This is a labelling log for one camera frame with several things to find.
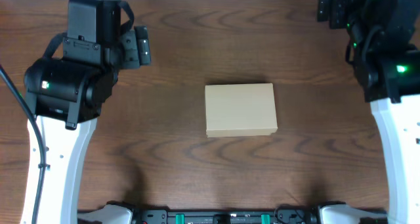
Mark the cardboard box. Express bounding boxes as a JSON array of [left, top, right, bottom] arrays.
[[205, 83, 278, 137]]

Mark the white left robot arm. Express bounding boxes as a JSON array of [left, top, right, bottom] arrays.
[[21, 26, 151, 223]]

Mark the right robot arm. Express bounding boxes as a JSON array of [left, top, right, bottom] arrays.
[[309, 0, 419, 223]]

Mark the black mounting rail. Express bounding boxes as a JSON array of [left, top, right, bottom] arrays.
[[77, 200, 390, 224]]

